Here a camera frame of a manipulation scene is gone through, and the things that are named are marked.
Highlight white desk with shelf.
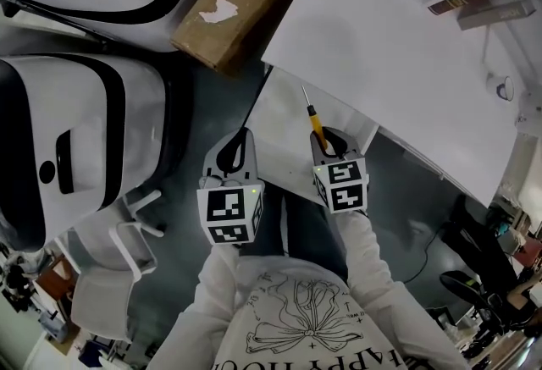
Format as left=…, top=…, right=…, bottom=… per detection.
left=260, top=0, right=542, bottom=208

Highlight person's right forearm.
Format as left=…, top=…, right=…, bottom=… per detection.
left=336, top=209, right=410, bottom=318

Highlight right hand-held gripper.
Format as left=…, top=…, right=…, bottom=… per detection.
left=310, top=126, right=370, bottom=215

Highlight white chair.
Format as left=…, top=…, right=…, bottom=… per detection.
left=69, top=189, right=165, bottom=342

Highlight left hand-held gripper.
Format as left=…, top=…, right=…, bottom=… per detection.
left=196, top=128, right=266, bottom=249

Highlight black floor cable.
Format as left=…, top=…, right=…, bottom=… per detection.
left=401, top=226, right=448, bottom=285

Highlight yellow screwdriver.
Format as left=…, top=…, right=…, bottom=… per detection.
left=300, top=84, right=330, bottom=150

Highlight person's white printed sweatshirt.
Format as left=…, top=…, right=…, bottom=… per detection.
left=146, top=243, right=470, bottom=370

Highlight person's left forearm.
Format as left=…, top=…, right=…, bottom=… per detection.
left=185, top=241, right=259, bottom=321

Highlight black office chair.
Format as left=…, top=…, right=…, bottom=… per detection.
left=439, top=269, right=528, bottom=338

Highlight dark red book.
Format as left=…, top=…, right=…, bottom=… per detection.
left=427, top=0, right=493, bottom=17

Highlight grey-brown book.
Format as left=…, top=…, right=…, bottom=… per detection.
left=456, top=0, right=535, bottom=31

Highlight person's dark trousers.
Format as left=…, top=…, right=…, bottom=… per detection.
left=277, top=185, right=353, bottom=279

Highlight long brown cardboard box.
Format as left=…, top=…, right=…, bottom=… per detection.
left=169, top=0, right=332, bottom=80

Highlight white mug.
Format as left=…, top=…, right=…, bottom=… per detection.
left=485, top=74, right=517, bottom=102

